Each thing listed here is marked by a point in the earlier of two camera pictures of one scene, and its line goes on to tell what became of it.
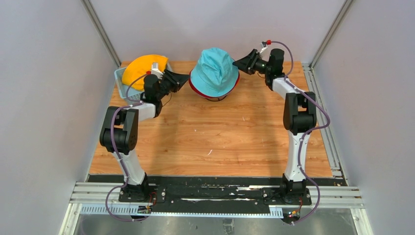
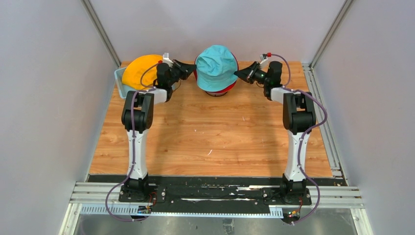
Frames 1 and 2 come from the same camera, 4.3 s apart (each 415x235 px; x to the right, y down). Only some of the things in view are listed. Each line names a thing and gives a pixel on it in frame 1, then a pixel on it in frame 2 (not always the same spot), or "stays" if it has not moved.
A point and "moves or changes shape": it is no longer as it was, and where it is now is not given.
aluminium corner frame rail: [323, 120] stays
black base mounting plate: [219, 189] stays
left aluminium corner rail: [101, 31] stays
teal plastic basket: [133, 94] stays
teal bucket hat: [215, 74] moves or changes shape
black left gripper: [175, 80] to [185, 70]
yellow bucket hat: [135, 71] stays
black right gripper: [247, 63] to [248, 74]
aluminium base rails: [103, 198] stays
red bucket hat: [212, 96] to [221, 91]
